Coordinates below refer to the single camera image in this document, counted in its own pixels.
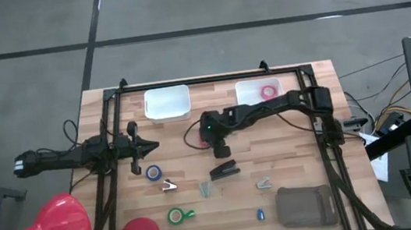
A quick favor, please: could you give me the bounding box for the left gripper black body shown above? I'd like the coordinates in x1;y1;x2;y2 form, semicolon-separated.
114;119;154;178

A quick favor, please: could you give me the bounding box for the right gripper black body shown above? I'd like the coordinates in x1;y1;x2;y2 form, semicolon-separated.
196;108;236;161

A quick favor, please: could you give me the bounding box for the blue tape roll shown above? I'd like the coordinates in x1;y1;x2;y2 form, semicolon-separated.
144;164;164;182

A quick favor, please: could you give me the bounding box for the green tape roll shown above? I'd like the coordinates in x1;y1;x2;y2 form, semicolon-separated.
166;206;186;226

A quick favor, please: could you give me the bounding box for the black stapler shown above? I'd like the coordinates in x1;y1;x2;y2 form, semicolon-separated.
207;158;242;182

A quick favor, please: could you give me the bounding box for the white plastic tape bin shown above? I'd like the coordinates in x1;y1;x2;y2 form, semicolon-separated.
233;76;285;109

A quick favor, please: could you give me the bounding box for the red tape roll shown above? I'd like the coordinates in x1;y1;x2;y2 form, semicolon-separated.
259;83;279;101

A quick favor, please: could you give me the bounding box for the empty white plastic bin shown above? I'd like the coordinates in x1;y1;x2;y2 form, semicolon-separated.
141;83;194;126

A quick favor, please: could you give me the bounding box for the grey-brown fabric pouch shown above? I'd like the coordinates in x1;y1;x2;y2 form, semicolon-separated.
274;180;340;230

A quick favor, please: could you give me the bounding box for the white paper sheet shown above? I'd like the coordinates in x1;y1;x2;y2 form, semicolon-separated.
359;130;392;186

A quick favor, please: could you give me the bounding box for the black beam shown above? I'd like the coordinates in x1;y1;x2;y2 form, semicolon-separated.
361;116;411;162

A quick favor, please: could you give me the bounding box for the black power adapter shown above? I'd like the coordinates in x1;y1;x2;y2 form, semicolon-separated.
376;110;407;137

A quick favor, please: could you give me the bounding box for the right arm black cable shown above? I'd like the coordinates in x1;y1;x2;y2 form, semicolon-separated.
181;119;211;153

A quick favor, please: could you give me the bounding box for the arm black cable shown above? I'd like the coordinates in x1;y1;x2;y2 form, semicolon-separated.
181;119;211;153
62;118;81;150

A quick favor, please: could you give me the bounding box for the black metal table frame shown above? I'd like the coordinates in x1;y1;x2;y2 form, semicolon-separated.
70;47;395;230

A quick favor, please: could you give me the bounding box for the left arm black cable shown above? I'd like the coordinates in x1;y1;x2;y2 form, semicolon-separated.
62;118;81;150

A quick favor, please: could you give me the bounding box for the thin black floor cable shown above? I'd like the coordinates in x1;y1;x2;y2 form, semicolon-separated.
335;51;407;80

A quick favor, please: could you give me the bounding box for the yellow cable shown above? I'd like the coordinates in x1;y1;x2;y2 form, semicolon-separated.
368;80;411;129

